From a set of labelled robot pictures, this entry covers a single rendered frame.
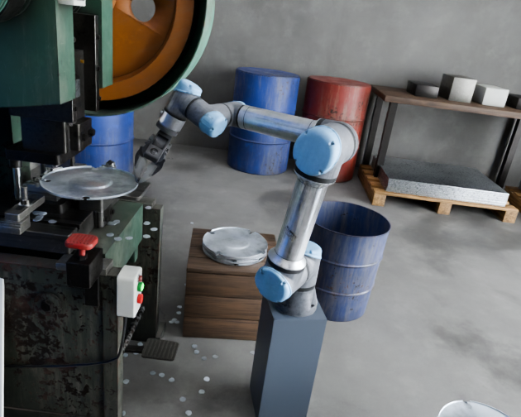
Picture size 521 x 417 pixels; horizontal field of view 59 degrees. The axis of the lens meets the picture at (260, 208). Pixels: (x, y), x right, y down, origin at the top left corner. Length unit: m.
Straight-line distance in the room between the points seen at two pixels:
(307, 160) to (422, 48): 3.76
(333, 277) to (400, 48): 3.03
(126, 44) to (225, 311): 1.13
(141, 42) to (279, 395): 1.33
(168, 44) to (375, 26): 3.23
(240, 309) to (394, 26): 3.41
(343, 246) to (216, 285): 0.60
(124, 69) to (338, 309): 1.43
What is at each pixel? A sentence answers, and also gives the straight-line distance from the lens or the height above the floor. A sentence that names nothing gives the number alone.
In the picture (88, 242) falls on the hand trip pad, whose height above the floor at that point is 0.76.
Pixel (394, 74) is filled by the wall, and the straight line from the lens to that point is 4.79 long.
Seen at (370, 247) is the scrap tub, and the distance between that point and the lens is 2.15.
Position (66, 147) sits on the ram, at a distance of 1.45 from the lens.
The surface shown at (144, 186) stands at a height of 0.78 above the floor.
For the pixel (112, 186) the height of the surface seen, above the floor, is 0.78.
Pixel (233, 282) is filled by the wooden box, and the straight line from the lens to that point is 1.93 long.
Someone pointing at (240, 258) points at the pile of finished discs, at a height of 0.39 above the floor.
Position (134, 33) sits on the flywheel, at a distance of 1.78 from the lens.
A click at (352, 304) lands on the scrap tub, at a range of 2.30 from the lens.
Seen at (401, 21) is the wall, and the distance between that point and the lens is 4.77.
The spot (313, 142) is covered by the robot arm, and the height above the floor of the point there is 1.06.
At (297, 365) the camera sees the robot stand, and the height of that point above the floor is 0.26.
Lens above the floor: 1.32
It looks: 23 degrees down
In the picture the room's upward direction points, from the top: 7 degrees clockwise
